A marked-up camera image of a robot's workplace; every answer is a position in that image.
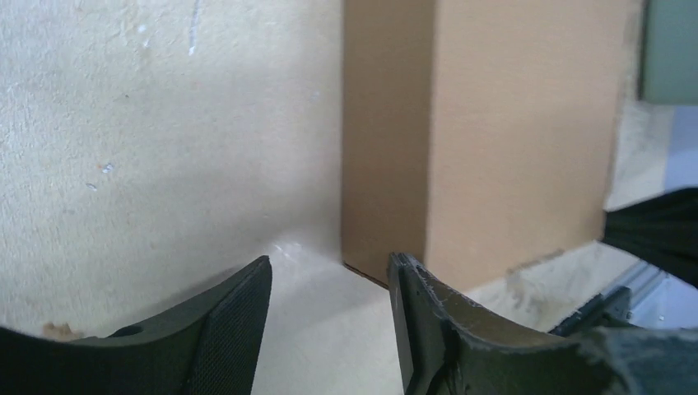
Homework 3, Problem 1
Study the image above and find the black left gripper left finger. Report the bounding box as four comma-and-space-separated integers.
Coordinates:
1, 256, 272, 394

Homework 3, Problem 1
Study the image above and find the brown cardboard box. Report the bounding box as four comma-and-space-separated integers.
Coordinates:
341, 1, 632, 292

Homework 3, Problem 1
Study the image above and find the clear plastic bin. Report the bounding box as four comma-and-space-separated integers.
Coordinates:
639, 0, 697, 106

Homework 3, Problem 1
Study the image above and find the aluminium frame rail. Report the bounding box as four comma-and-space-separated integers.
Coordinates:
602, 262, 697, 329

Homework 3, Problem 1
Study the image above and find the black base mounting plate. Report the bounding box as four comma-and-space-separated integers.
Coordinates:
548, 286, 633, 337

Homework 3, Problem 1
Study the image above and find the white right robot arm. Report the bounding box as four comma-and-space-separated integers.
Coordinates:
601, 187, 697, 287

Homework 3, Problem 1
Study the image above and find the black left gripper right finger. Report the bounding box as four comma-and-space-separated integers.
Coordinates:
388, 253, 697, 394

